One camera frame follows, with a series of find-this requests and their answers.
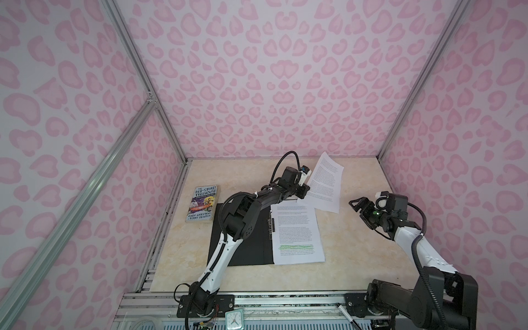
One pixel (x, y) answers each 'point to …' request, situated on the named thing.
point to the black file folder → (256, 249)
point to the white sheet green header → (295, 234)
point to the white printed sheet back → (325, 183)
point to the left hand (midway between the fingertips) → (311, 184)
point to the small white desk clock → (234, 320)
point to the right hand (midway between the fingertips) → (356, 205)
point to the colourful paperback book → (204, 205)
